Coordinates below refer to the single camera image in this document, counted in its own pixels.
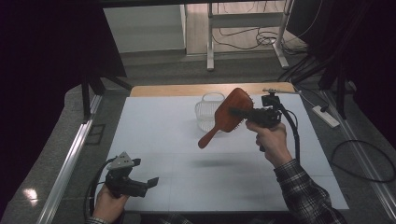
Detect white power strip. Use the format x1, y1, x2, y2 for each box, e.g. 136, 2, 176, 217
312, 105, 341, 129

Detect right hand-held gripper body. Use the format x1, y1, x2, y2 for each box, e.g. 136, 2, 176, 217
247, 88, 303, 129

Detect brown wooden hairbrush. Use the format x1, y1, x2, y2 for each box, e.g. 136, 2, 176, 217
197, 87, 255, 149

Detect black looped floor cable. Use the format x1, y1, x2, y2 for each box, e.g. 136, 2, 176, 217
330, 139, 396, 184

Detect black curtain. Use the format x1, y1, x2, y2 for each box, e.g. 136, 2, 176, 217
286, 0, 396, 147
0, 0, 127, 216

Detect white table mat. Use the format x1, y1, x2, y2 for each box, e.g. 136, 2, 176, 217
94, 92, 350, 213

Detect dark floor hatch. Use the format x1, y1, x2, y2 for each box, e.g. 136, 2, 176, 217
85, 123, 106, 146

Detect white plastic mesh basket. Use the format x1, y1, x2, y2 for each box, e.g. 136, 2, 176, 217
194, 91, 226, 133

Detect person's left hand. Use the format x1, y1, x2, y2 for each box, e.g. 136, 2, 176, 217
92, 186, 129, 223

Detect tangled floor cables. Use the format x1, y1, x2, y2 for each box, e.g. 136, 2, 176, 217
213, 26, 307, 56

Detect black metal stand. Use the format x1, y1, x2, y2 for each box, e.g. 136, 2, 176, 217
292, 55, 357, 120
81, 69, 134, 124

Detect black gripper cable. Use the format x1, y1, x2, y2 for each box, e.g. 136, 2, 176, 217
83, 157, 117, 219
275, 102, 302, 164

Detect wooden table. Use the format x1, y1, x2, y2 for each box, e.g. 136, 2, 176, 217
130, 81, 296, 98

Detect aluminium rail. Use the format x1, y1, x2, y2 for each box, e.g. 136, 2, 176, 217
321, 90, 396, 222
36, 94, 104, 224

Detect person's right hand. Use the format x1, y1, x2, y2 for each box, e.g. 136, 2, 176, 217
246, 120, 293, 169

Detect white desk frame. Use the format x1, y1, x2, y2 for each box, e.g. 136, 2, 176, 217
206, 0, 291, 72

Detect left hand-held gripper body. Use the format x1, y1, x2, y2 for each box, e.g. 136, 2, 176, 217
105, 151, 149, 199

